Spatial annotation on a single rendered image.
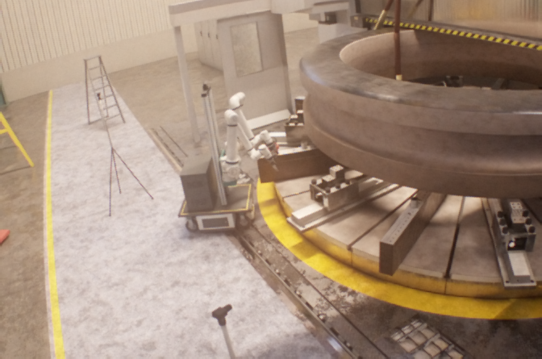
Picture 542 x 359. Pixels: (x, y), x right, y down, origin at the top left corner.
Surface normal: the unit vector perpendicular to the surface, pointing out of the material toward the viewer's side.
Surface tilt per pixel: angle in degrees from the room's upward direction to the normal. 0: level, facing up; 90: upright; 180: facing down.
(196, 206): 90
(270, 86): 90
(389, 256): 90
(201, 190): 90
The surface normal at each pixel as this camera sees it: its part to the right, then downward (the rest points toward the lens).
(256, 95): 0.48, 0.30
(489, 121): -0.34, 0.41
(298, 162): 0.15, 0.38
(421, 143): -0.59, 0.38
